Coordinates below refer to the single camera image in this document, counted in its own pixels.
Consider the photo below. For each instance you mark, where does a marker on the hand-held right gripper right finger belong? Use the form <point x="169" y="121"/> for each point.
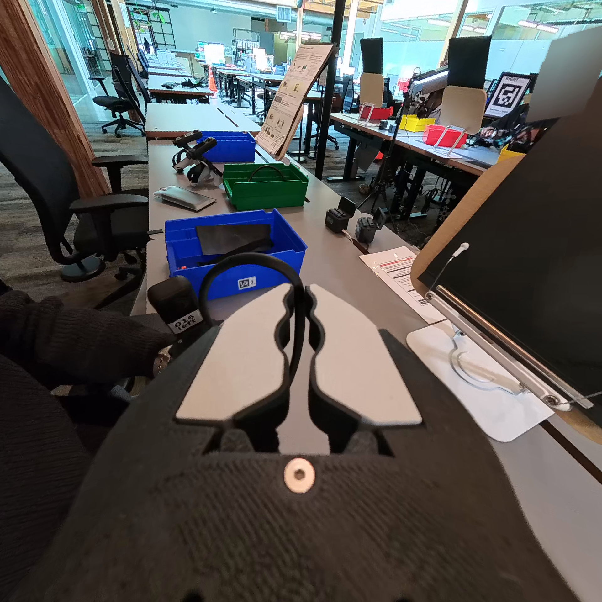
<point x="372" y="367"/>

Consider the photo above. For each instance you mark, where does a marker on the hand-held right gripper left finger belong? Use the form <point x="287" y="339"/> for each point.
<point x="235" y="367"/>

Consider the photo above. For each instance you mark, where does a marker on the person's left forearm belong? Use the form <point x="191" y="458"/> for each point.
<point x="66" y="423"/>

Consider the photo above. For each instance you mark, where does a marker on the metal wristwatch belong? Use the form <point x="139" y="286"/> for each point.
<point x="163" y="362"/>

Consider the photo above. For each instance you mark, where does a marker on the blue bin with sticker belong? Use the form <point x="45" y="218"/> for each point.
<point x="235" y="268"/>

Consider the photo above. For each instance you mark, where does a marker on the black flat sheet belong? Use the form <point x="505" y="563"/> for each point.
<point x="235" y="238"/>

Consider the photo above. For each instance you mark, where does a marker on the printed paper sheets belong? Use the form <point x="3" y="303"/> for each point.
<point x="400" y="277"/>

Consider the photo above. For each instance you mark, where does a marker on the white stand base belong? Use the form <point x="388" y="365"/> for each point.
<point x="470" y="386"/>

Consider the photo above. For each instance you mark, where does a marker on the grey flat pouch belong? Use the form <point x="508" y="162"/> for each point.
<point x="186" y="198"/>

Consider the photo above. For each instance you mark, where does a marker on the black device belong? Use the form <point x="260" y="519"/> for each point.
<point x="339" y="218"/>
<point x="367" y="229"/>

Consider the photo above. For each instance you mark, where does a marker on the green storage bin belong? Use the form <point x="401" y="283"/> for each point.
<point x="268" y="186"/>

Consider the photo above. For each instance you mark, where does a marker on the plain blue bin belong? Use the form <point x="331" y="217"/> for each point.
<point x="230" y="148"/>

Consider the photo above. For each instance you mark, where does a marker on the black office chair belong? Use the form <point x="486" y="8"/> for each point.
<point x="56" y="188"/>

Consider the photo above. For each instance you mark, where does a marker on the brown cardboard board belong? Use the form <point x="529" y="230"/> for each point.
<point x="293" y="99"/>

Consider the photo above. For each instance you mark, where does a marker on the small yellow bin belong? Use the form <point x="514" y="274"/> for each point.
<point x="417" y="123"/>

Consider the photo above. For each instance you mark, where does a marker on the small red bin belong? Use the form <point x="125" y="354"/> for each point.
<point x="376" y="113"/>

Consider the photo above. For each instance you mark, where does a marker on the black metal pole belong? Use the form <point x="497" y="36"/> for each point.
<point x="329" y="75"/>

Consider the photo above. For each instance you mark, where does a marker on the black white marker card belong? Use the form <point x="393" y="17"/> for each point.
<point x="508" y="94"/>

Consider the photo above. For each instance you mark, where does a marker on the thick wooden post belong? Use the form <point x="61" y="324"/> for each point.
<point x="38" y="85"/>

